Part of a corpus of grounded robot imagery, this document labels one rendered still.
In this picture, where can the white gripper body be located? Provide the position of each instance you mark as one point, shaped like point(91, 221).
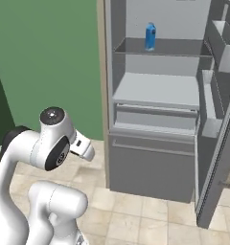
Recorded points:
point(88, 150)

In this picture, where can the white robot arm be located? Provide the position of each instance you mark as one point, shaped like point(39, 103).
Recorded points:
point(21, 150)

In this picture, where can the grey fridge bottom drawer front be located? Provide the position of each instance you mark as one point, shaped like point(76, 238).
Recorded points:
point(152, 172)

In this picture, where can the grey fridge crisper drawer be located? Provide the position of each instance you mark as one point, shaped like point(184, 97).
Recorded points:
point(155, 117)

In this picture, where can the grey fridge door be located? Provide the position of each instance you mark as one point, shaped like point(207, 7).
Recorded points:
point(216, 166)

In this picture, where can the blue milk carton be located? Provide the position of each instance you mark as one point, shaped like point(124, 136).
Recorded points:
point(150, 35)

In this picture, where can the grey fridge door bin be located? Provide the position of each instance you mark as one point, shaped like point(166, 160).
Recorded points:
point(211, 105)
point(227, 48)

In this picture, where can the beige cabinet side panel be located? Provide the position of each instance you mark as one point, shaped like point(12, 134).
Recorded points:
point(101, 79)

